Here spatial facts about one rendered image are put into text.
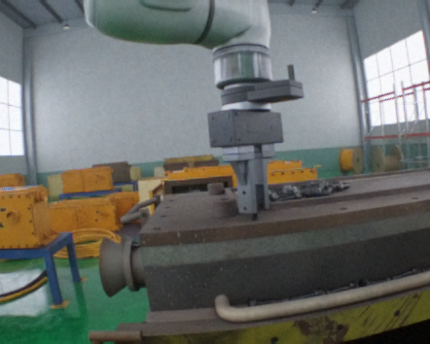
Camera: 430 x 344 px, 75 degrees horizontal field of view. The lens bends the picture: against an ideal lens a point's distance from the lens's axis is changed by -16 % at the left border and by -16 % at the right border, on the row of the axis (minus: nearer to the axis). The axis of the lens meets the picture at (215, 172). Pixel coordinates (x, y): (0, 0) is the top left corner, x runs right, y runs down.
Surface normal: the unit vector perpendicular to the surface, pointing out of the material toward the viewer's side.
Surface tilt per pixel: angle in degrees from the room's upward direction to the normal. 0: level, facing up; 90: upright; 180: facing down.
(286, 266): 90
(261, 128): 90
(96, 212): 90
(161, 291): 90
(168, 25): 144
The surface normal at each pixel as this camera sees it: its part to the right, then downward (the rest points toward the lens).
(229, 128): -0.66, 0.11
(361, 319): 0.05, 0.06
